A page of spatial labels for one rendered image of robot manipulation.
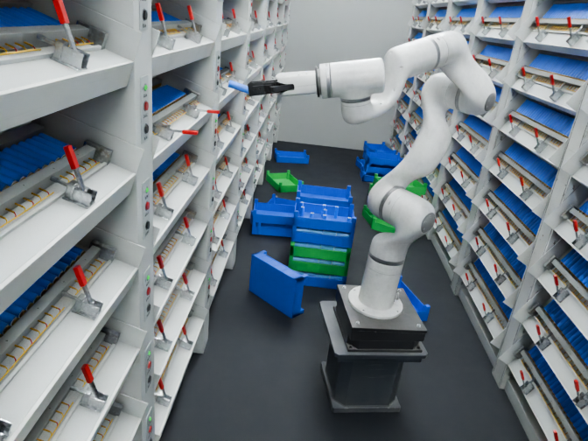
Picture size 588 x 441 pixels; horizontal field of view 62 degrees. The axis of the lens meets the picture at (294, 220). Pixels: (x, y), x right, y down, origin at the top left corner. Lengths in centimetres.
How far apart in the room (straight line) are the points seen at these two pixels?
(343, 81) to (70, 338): 81
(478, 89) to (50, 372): 126
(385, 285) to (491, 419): 67
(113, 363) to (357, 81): 83
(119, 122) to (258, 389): 122
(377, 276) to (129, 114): 99
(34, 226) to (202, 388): 127
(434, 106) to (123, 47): 98
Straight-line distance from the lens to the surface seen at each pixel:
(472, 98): 153
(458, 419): 198
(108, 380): 108
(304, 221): 237
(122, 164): 97
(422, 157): 155
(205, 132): 165
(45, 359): 82
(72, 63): 76
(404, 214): 151
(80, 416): 102
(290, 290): 221
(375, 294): 167
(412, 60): 135
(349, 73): 123
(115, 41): 93
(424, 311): 243
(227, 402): 185
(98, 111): 97
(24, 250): 69
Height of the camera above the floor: 127
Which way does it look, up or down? 23 degrees down
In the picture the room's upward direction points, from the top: 6 degrees clockwise
